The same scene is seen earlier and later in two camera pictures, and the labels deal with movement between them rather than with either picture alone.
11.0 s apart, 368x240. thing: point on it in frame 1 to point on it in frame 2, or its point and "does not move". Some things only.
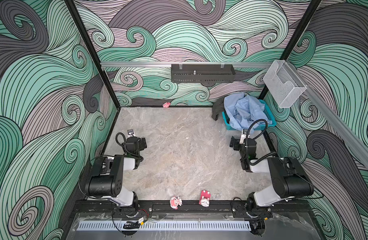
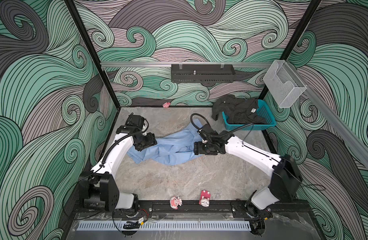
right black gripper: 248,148 to 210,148
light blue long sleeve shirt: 242,110 to 172,150
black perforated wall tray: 202,73 does not move
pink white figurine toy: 175,201 does not move
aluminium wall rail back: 187,65 does not move
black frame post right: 297,35 does not move
